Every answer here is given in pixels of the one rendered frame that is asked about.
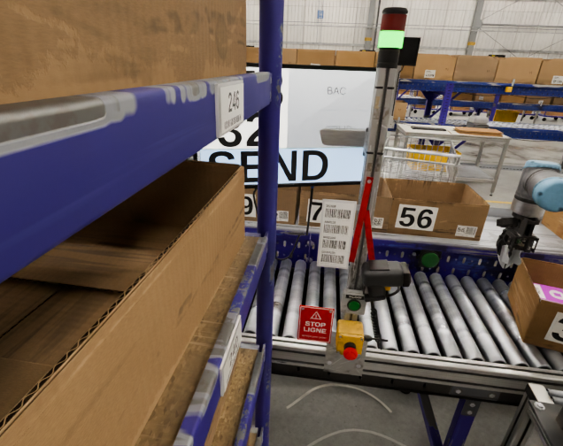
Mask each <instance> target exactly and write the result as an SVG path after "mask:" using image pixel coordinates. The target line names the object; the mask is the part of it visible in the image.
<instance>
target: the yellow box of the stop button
mask: <svg viewBox="0 0 563 446"><path fill-rule="evenodd" d="M372 340H377V341H384V342H387V341H388V340H386V339H380V338H373V337H372V336H371V335H369V334H364V330H363V324H362V322H360V321H352V320H344V319H339V320H338V321H337V329H336V336H335V348H336V353H337V354H341V355H343V351H344V350H345V349H346V348H354V349H355V350H356V351H357V352H358V356H359V357H360V356H361V353H362V348H363V342H364V341H366V342H371V341H372Z"/></svg>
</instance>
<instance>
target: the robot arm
mask: <svg viewBox="0 0 563 446"><path fill-rule="evenodd" d="M522 169H523V171H522V174H521V178H520V181H519V184H518V187H517V189H516V192H515V195H514V197H513V201H512V204H511V207H510V209H511V211H512V212H513V213H512V215H513V218H501V219H497V227H503V228H504V229H503V233H502V234H501V235H499V237H498V239H497V242H496V248H497V256H498V260H499V263H500V265H501V266H502V268H505V269H506V268H507V267H508V266H510V265H511V264H512V263H514V264H516V265H520V264H521V257H520V254H521V252H522V251H524V252H527V253H530V251H532V252H533V253H534V252H535V250H536V246H537V244H538V241H539V238H538V237H537V236H535V235H534V234H533V231H534V228H535V225H539V223H540V220H538V218H539V217H542V216H543V215H544V211H545V210H546V211H553V212H559V211H563V175H560V174H559V172H560V171H561V165H560V164H558V163H553V162H549V161H542V160H528V161H527V162H526V163H525V165H524V167H523V168H522ZM534 241H536V245H535V248H534V249H533V248H532V246H533V244H534ZM509 250H510V252H509ZM508 252H509V254H508Z"/></svg>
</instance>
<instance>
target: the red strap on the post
mask: <svg viewBox="0 0 563 446"><path fill-rule="evenodd" d="M373 179H374V177H366V184H365V188H364V193H363V196H362V201H361V205H360V209H359V216H358V221H357V225H356V229H355V233H354V237H353V241H352V246H351V253H350V257H349V262H352V263H354V261H355V257H356V254H357V249H358V246H359V238H360V235H361V230H362V227H363V223H365V230H366V244H367V251H368V258H369V260H375V258H374V244H373V237H372V228H371V221H370V213H369V210H367V209H366V208H367V204H368V199H369V196H370V191H371V187H372V184H373Z"/></svg>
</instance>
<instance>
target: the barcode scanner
mask: <svg viewBox="0 0 563 446"><path fill-rule="evenodd" d="M361 275H362V281H363V284H364V285H365V286H366V287H367V291H368V295H364V298H365V301H366V302H373V301H380V300H385V299H386V296H385V295H386V291H387V290H390V287H401V286H403V287H409V286H410V284H411V273H410V270H409V268H408V265H407V263H406V262H398V261H388V260H387V259H380V260H368V262H365V263H363V264H362V266H361Z"/></svg>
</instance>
